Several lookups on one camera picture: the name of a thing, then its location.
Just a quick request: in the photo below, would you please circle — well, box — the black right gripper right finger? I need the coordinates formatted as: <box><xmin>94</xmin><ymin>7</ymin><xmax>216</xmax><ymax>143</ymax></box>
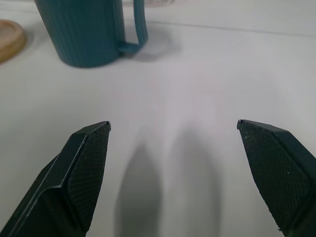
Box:
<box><xmin>237</xmin><ymin>119</ymin><xmax>316</xmax><ymax>237</ymax></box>

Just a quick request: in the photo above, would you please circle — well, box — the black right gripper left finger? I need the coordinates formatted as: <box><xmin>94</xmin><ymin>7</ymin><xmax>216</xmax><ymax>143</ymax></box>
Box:
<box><xmin>0</xmin><ymin>120</ymin><xmax>112</xmax><ymax>237</ymax></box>

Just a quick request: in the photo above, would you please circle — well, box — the round wooden coaster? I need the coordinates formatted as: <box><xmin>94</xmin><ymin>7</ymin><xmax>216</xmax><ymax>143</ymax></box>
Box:
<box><xmin>0</xmin><ymin>19</ymin><xmax>27</xmax><ymax>64</ymax></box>

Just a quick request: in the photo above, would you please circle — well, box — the teal ribbed mug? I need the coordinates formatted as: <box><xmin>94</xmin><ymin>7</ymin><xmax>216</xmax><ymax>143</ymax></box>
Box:
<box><xmin>34</xmin><ymin>0</ymin><xmax>149</xmax><ymax>68</ymax></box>

